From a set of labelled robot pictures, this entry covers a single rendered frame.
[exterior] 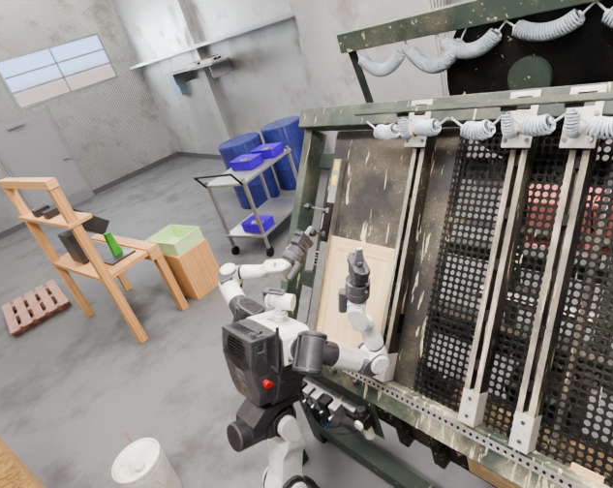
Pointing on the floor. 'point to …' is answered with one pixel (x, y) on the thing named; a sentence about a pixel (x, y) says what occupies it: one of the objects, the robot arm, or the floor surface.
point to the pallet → (34, 307)
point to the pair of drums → (286, 131)
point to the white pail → (144, 467)
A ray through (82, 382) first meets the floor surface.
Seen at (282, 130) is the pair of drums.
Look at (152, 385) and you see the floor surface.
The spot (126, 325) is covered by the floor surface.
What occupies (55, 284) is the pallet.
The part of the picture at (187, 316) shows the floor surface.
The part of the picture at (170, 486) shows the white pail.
